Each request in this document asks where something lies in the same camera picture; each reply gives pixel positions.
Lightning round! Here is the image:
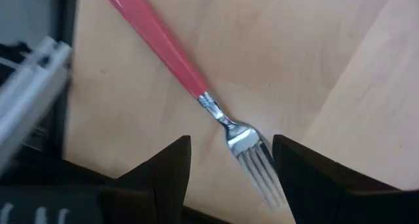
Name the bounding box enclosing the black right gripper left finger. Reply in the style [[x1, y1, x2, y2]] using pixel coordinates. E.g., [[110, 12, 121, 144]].
[[0, 135, 192, 224]]

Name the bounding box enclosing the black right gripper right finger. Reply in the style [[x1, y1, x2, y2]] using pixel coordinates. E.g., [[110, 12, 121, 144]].
[[272, 134, 419, 224]]

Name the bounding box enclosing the fork with red handle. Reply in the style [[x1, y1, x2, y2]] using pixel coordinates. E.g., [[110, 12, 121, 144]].
[[103, 0, 289, 212]]

